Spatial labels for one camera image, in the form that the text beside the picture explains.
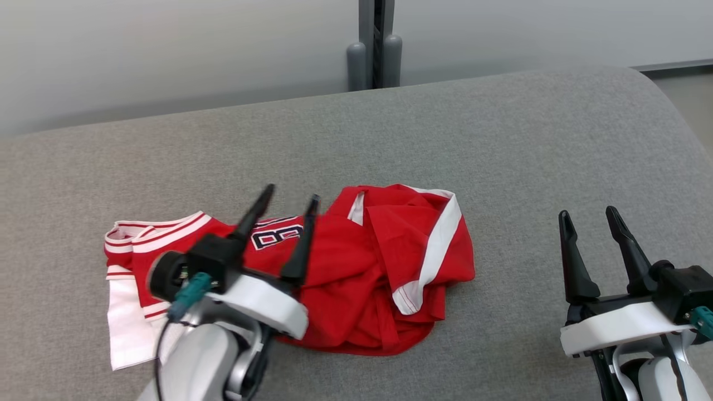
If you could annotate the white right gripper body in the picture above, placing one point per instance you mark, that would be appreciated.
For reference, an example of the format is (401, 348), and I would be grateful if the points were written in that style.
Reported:
(618, 331)

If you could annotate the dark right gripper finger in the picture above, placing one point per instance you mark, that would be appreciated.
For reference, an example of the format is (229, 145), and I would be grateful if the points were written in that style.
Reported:
(576, 273)
(635, 267)

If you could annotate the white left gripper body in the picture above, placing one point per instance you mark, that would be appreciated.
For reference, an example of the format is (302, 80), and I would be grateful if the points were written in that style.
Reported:
(267, 306)

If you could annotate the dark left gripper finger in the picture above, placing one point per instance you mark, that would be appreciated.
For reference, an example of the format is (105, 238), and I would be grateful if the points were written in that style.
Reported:
(301, 256)
(253, 214)

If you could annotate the red jersey with white sleeves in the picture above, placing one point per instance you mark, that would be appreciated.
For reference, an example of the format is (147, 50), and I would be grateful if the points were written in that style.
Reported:
(167, 234)

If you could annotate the red shorts with white stripes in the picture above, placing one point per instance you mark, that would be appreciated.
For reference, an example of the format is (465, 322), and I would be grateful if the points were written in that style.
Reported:
(390, 250)

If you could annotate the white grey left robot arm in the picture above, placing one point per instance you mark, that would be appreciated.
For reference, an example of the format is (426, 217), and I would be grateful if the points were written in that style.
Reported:
(195, 362)

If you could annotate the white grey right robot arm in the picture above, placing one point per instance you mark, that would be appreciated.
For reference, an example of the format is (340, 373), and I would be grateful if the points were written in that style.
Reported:
(663, 384)

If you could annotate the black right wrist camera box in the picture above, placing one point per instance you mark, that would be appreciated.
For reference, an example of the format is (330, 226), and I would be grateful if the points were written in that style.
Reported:
(685, 287)

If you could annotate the grey cylindrical post foot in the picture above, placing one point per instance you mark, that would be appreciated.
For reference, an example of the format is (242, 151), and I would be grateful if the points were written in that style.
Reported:
(392, 61)
(356, 67)

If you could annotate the dark grey partition bottom rail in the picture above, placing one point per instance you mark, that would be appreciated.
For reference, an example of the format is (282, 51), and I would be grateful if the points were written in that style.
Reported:
(679, 65)

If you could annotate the grey partition post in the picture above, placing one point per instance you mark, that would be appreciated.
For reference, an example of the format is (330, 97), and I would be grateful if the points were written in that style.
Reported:
(377, 39)

